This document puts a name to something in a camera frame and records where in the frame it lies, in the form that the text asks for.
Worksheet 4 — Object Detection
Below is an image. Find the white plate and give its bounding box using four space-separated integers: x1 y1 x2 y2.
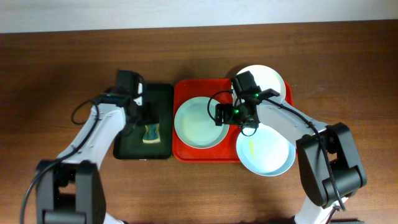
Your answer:
237 65 287 103

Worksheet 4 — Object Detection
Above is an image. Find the dark green tray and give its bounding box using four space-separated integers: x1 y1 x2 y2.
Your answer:
113 83 174 159

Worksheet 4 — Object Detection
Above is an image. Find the green yellow sponge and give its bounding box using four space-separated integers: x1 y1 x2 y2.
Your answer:
142 123 160 144

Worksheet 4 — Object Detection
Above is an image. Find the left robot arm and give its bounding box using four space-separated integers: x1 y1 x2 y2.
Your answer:
29 93 143 223

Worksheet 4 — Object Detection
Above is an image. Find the light green plate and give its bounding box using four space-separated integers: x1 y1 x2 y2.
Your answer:
174 96 229 149

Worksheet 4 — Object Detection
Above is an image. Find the red tray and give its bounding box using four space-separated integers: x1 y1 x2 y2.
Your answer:
172 78 298 164

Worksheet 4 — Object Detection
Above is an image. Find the light blue plate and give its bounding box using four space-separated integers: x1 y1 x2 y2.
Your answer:
236 124 296 177

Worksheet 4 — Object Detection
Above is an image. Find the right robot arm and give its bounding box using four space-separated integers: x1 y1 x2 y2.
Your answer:
213 89 367 223

